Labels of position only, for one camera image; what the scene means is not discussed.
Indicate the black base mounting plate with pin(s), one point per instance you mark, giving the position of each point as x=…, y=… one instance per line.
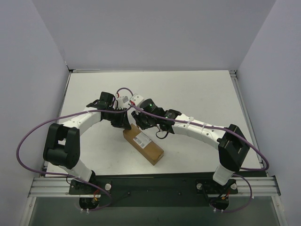
x=150, y=199

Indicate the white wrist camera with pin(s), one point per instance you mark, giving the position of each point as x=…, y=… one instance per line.
x=121, y=102
x=136, y=100

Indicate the brown cardboard express box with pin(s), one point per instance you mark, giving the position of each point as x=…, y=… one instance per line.
x=143, y=144

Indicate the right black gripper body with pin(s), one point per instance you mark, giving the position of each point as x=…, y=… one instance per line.
x=139, y=120

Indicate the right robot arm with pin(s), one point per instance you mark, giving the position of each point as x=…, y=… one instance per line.
x=228, y=141

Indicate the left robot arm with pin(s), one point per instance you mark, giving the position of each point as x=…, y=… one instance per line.
x=62, y=147

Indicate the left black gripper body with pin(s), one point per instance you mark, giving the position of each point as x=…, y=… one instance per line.
x=121, y=120

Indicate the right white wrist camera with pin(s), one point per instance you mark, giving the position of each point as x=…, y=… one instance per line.
x=136, y=100

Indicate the aluminium front rail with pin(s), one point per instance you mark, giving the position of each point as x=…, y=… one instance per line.
x=246, y=184

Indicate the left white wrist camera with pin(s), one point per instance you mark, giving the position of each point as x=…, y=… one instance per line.
x=121, y=102

